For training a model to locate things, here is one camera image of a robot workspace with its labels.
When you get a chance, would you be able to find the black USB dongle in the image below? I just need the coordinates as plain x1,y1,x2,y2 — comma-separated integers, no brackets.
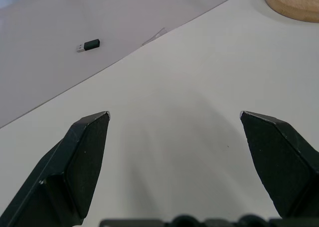
76,38,101,54

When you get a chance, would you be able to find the clear plastic scrap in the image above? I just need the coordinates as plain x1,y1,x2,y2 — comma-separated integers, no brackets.
140,27,167,47

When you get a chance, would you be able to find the round wooden board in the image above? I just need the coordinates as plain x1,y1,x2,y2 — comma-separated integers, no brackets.
264,0,319,23

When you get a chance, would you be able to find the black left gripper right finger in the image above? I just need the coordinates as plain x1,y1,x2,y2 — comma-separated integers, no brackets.
239,110,319,219

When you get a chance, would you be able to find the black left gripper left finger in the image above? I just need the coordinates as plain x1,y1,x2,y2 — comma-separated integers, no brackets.
0,111,111,227

